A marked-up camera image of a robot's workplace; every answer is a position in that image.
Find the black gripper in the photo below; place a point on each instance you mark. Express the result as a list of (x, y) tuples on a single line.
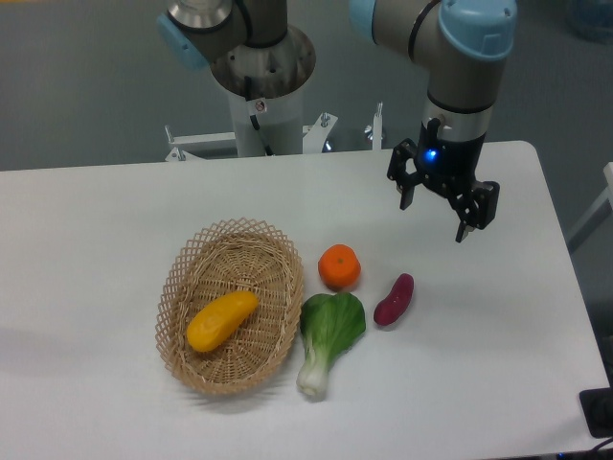
[(448, 169)]

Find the yellow mango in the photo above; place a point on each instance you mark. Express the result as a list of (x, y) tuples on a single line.
[(218, 320)]

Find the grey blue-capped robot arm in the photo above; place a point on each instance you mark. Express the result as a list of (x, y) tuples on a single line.
[(263, 64)]

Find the woven wicker basket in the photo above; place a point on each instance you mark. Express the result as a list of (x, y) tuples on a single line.
[(232, 255)]

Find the orange tangerine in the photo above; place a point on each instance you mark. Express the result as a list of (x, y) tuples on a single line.
[(339, 267)]

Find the purple sweet potato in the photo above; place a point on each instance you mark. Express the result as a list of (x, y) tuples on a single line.
[(389, 310)]

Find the green bok choy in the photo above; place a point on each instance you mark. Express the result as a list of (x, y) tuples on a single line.
[(330, 324)]

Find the black box at table edge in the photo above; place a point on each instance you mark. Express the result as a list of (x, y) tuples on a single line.
[(596, 405)]

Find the white frame at right edge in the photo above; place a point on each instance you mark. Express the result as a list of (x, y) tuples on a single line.
[(593, 217)]

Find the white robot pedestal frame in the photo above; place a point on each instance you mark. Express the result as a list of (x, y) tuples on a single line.
[(261, 127)]

